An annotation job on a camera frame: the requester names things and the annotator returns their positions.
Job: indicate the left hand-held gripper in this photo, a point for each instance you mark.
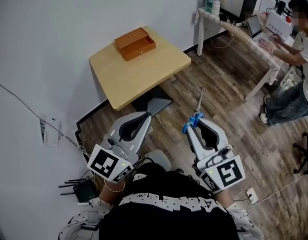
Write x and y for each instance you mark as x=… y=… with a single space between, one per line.
x=106 y=162

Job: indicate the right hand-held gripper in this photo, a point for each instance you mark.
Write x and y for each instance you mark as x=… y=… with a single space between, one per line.
x=230 y=172

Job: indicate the orange box container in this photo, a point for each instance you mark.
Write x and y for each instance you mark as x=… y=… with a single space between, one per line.
x=128 y=40

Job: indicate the person's left forearm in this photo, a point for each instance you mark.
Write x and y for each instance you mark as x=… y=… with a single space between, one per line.
x=111 y=195

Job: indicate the person's right forearm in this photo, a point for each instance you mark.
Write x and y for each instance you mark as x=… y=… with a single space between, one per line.
x=224 y=200

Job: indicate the person's grey shoe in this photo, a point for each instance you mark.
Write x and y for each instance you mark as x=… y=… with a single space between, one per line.
x=158 y=159

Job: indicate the small light wooden table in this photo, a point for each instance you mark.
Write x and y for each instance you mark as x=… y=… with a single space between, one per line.
x=133 y=76

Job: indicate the white floor power strip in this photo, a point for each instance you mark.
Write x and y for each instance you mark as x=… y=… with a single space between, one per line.
x=252 y=196

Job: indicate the black router with antennas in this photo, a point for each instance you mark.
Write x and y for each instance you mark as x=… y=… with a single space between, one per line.
x=84 y=191

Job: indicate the person's black and white top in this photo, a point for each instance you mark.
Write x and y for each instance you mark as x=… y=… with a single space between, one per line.
x=168 y=216

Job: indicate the black office chair base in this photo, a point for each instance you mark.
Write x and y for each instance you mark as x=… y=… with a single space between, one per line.
x=305 y=154

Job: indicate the white stool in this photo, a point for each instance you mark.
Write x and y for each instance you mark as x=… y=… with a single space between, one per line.
x=290 y=80

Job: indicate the long white desk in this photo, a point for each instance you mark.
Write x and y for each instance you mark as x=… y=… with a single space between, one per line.
x=244 y=40

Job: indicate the silver laptop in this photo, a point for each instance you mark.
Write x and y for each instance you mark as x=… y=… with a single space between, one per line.
x=255 y=26

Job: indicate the small white bottle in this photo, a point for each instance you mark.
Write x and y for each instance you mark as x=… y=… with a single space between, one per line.
x=216 y=7

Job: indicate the white box device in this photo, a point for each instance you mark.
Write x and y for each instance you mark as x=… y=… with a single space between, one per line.
x=279 y=24

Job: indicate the green transparent bottle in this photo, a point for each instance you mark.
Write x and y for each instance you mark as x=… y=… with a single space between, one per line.
x=209 y=1

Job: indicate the white open wall panel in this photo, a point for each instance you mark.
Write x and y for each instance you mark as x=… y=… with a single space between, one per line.
x=51 y=134

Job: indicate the black camera device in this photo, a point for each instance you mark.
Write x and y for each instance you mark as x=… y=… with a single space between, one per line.
x=282 y=7

